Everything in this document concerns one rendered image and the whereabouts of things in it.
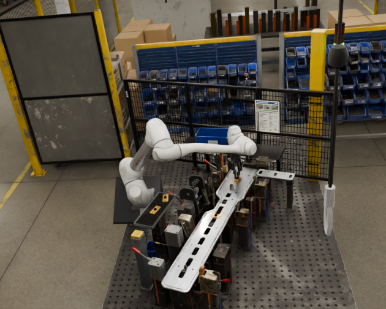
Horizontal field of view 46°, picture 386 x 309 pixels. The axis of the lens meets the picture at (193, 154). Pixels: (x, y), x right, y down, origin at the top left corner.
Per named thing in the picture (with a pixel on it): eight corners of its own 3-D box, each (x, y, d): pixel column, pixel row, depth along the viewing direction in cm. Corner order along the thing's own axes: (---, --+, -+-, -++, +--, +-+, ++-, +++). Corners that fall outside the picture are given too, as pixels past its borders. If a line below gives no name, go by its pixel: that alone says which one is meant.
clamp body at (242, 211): (250, 253, 329) (249, 215, 312) (234, 250, 334) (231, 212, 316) (254, 245, 336) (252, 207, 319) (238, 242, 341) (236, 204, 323)
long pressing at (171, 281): (192, 295, 263) (192, 293, 262) (157, 286, 271) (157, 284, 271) (259, 170, 370) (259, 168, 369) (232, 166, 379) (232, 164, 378)
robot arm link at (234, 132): (225, 144, 344) (234, 151, 334) (223, 125, 337) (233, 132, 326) (237, 140, 348) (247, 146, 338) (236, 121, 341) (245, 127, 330)
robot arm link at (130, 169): (122, 189, 367) (113, 165, 374) (140, 186, 375) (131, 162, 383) (156, 141, 307) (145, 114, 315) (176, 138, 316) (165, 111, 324)
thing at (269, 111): (280, 134, 385) (280, 100, 369) (254, 132, 393) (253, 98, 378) (281, 133, 386) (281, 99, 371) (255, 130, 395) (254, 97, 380)
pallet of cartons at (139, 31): (170, 97, 772) (162, 36, 720) (124, 99, 785) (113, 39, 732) (181, 72, 875) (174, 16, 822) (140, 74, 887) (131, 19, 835)
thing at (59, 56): (136, 165, 589) (106, 7, 489) (135, 171, 577) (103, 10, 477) (37, 171, 603) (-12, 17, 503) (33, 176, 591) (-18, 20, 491)
